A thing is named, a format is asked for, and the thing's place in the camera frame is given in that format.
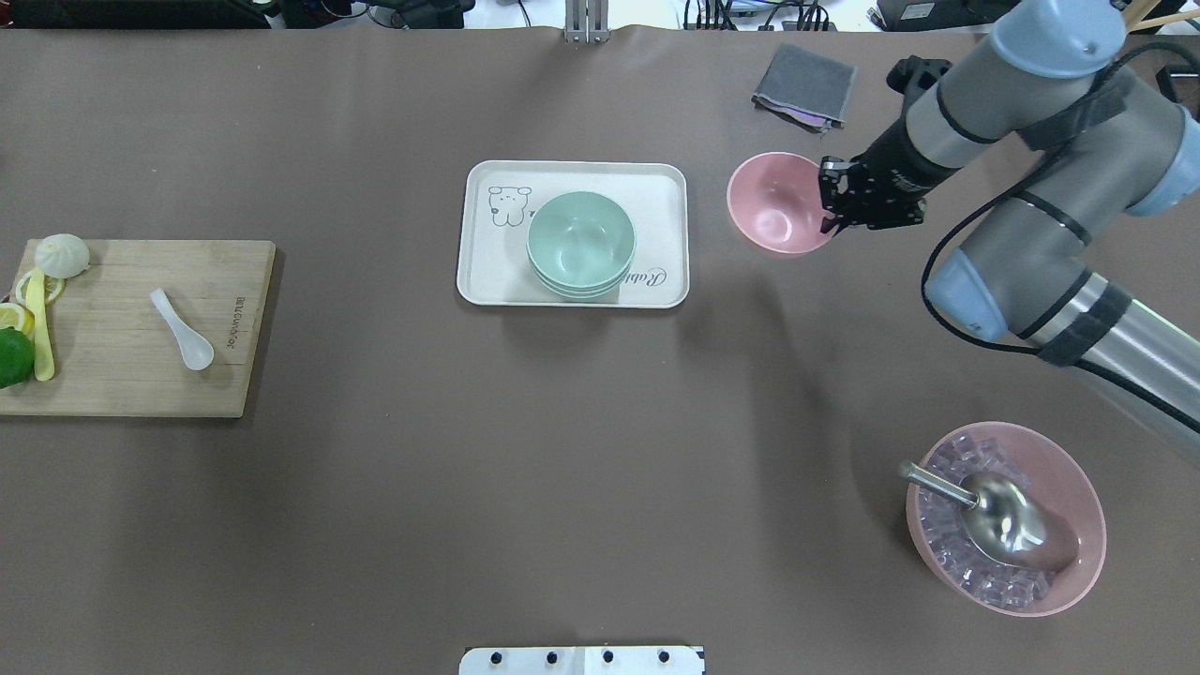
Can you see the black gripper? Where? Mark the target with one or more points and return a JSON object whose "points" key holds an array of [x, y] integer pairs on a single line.
{"points": [[897, 163]]}

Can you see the small pink bowl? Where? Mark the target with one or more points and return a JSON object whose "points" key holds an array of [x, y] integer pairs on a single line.
{"points": [[774, 200]]}

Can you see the white ceramic spoon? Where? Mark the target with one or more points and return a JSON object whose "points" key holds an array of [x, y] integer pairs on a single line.
{"points": [[197, 353]]}

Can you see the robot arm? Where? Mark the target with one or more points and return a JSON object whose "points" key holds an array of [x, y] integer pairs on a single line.
{"points": [[1055, 74]]}

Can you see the top green bowl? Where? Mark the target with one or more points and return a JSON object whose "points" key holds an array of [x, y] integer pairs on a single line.
{"points": [[581, 240]]}

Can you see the large pink ice bowl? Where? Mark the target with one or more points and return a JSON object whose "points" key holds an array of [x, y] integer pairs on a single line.
{"points": [[1044, 472]]}

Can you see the grey folded cloth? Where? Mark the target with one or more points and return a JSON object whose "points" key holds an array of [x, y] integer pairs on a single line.
{"points": [[807, 88]]}

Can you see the white rabbit print tray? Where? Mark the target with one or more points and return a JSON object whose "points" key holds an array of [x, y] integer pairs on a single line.
{"points": [[502, 196]]}

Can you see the metal ice scoop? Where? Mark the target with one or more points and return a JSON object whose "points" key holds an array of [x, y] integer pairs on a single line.
{"points": [[1000, 520]]}

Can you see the wooden mug tree stand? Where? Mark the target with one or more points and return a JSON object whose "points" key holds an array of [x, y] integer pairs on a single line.
{"points": [[1147, 17]]}

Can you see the black tray on table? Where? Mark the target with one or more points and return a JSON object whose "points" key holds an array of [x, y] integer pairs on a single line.
{"points": [[1179, 84]]}

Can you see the bamboo cutting board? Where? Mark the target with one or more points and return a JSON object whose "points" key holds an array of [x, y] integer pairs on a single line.
{"points": [[116, 357]]}

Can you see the lemon slice toy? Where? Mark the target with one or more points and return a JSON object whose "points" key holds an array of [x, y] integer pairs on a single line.
{"points": [[52, 288]]}

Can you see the yellow plastic knife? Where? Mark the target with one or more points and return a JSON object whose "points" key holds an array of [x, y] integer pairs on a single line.
{"points": [[35, 295]]}

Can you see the green lime toy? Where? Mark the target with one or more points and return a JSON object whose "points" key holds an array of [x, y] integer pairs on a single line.
{"points": [[17, 357]]}

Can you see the lemon half toy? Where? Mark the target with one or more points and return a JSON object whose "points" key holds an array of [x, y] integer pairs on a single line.
{"points": [[15, 316]]}

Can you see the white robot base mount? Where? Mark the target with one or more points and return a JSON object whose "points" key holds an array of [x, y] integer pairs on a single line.
{"points": [[585, 659]]}

